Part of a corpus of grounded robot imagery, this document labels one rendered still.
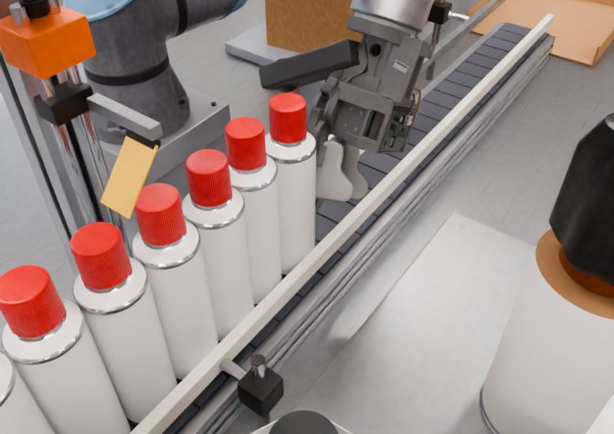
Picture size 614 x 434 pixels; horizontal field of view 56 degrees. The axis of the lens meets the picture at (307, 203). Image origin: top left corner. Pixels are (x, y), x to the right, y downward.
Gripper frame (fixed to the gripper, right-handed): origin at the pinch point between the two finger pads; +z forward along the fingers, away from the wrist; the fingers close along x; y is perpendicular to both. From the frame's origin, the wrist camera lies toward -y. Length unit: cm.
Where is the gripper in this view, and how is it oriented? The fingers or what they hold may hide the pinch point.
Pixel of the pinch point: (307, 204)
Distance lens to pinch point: 63.2
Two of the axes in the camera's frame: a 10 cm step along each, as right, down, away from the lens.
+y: 8.1, 3.9, -4.4
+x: 5.1, -0.9, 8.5
